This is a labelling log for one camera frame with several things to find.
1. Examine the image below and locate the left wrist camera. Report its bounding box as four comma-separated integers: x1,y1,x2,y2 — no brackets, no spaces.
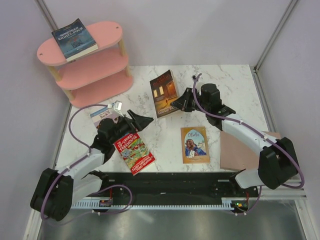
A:
112,101,123,112

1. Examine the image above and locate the Edward Tulane brown book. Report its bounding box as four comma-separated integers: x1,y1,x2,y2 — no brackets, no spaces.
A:
149,69,180,119

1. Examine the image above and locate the purple dog book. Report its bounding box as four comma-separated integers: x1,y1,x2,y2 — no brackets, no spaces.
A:
90,104,120,129

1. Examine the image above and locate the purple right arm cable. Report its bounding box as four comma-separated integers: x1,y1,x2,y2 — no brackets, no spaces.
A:
192,73,306,216

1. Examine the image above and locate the red Treehouse book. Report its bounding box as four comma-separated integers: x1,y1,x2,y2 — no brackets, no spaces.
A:
114,133,156,176

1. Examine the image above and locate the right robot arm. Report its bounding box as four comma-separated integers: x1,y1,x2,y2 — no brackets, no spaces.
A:
171,83,301,197

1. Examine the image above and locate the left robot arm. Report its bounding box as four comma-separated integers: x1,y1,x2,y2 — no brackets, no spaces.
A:
30,110,154,222

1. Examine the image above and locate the Othello orange book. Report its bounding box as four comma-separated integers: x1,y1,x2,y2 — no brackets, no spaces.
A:
180,126,210,164

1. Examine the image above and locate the brown file folder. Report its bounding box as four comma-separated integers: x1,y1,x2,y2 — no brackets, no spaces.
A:
219,129,283,173

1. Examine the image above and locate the white cable duct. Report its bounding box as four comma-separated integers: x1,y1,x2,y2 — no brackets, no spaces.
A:
71,195,248,211

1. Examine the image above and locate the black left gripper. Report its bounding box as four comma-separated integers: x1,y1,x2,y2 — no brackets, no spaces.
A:
109,109,154,145

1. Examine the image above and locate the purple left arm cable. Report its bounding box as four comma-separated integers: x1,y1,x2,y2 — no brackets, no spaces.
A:
39,103,133,221

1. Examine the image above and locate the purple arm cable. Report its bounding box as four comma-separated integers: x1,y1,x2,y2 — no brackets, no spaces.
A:
39,103,133,221
192,73,306,216

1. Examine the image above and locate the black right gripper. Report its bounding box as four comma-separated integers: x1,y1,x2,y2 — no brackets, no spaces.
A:
171,87,210,114

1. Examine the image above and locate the Nineteen Eighty-Four blue book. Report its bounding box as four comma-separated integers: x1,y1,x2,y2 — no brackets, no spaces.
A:
51,18,98,62

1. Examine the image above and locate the pink three-tier shelf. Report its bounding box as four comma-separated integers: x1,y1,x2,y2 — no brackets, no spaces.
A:
37,21,133,108

